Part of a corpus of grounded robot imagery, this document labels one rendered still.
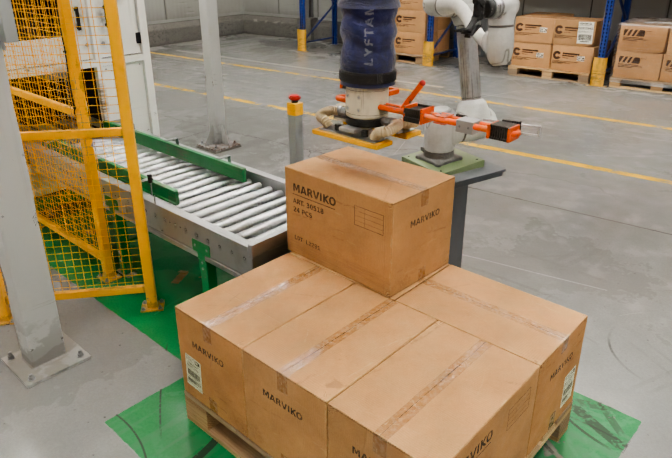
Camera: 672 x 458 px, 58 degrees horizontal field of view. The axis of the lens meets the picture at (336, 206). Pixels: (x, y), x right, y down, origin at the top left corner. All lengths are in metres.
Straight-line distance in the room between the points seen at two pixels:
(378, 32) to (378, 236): 0.76
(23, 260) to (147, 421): 0.88
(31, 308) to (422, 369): 1.81
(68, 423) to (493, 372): 1.74
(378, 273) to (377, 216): 0.24
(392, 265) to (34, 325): 1.67
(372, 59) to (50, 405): 1.98
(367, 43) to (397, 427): 1.33
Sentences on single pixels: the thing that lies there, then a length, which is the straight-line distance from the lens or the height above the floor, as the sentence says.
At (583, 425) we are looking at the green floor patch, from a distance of 2.83.
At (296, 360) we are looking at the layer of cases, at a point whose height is 0.54.
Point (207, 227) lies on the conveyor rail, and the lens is 2.92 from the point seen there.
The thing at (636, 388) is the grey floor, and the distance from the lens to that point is 3.12.
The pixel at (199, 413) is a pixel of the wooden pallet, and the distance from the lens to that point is 2.64.
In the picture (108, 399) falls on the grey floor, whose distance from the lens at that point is 2.94.
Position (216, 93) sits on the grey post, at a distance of 5.96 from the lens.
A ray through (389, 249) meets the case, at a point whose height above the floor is 0.75.
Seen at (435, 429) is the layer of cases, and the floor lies 0.54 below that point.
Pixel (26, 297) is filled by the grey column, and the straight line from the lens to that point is 3.04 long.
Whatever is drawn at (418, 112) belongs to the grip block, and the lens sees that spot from 2.26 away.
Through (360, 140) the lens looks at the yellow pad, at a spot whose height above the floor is 1.12.
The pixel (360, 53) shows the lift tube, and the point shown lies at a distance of 2.33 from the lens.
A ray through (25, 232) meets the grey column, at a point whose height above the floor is 0.68.
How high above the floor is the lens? 1.80
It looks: 23 degrees down
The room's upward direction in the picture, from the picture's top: straight up
